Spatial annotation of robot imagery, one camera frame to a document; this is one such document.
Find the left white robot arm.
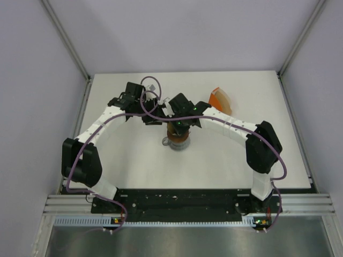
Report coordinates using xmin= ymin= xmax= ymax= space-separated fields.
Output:
xmin=61 ymin=82 xmax=161 ymax=213

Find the brown wooden dripper ring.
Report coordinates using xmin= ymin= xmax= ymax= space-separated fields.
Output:
xmin=166 ymin=131 xmax=191 ymax=144

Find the single brown paper filter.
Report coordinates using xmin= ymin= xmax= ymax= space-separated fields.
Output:
xmin=167 ymin=122 xmax=190 ymax=137

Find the orange coffee filter box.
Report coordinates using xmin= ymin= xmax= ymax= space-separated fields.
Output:
xmin=208 ymin=87 xmax=222 ymax=111

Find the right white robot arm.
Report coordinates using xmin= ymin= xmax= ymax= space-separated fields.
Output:
xmin=162 ymin=93 xmax=282 ymax=212

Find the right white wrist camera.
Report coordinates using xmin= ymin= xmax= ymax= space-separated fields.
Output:
xmin=158 ymin=97 xmax=174 ymax=117

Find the grey slotted cable duct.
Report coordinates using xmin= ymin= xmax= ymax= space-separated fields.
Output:
xmin=54 ymin=215 xmax=273 ymax=228

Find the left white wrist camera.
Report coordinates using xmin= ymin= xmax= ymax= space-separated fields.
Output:
xmin=145 ymin=84 xmax=156 ymax=93

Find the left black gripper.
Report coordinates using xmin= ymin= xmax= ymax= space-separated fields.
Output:
xmin=135 ymin=97 xmax=166 ymax=125

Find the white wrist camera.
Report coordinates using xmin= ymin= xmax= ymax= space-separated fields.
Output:
xmin=158 ymin=97 xmax=174 ymax=117
xmin=145 ymin=84 xmax=156 ymax=93

